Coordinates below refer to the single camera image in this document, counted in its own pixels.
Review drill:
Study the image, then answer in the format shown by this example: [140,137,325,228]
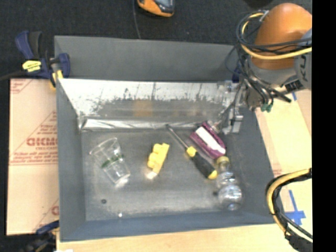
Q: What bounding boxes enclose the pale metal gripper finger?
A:
[217,80,240,95]
[221,108,244,135]

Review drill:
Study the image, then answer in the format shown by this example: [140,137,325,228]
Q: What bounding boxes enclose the purple and white bottle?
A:
[189,121,227,160]

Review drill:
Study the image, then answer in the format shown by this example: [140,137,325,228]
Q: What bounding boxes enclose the yellow and black screwdriver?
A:
[165,123,219,181]

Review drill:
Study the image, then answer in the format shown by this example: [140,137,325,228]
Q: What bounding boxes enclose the clear plastic bottle yellow cap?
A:
[214,155,244,212]

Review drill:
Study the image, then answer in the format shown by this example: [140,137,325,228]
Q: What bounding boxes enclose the yellow toy block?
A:
[146,142,171,175]

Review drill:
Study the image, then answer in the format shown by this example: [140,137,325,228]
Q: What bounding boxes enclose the grey metal bin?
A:
[54,35,277,243]

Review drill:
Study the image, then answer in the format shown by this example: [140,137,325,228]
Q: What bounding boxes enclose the clear plastic cup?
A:
[89,137,131,187]

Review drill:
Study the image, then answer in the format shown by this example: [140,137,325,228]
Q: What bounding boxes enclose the brown cardboard board red print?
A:
[5,78,60,236]

